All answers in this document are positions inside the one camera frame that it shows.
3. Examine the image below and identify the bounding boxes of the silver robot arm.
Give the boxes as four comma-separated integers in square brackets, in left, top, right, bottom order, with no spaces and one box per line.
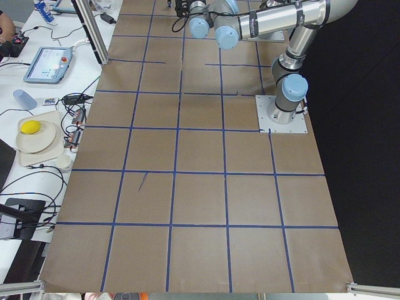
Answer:
[175,0,357,125]

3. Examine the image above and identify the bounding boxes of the white paper cup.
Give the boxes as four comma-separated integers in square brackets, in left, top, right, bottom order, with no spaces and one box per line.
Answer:
[56,154,74,171]

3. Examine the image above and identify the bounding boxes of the black power adapter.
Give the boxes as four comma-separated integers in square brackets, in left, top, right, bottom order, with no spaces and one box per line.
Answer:
[100,12,116,24]

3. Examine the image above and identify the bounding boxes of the beige plate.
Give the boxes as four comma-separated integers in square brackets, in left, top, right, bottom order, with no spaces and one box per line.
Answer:
[16,121,56,153]

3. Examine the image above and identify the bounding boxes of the yellow lemon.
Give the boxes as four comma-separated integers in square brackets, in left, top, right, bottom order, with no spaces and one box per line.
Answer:
[20,120,41,134]

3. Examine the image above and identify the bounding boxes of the beige tray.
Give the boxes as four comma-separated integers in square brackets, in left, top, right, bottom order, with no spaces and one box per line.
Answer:
[16,111,64,167]

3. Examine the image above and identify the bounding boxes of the blue plastic cup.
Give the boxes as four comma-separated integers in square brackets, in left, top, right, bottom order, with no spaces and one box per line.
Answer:
[13,89,37,111]

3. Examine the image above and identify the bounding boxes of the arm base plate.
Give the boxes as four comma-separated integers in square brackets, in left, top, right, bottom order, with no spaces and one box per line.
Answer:
[247,30,285,43]
[255,95,308,134]

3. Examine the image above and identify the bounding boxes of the black braided cable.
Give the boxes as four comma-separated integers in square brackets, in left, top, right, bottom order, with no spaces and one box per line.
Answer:
[171,11,219,34]

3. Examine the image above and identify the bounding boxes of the aluminium frame post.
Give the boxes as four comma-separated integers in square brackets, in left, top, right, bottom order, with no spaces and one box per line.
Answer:
[71,0,109,66]

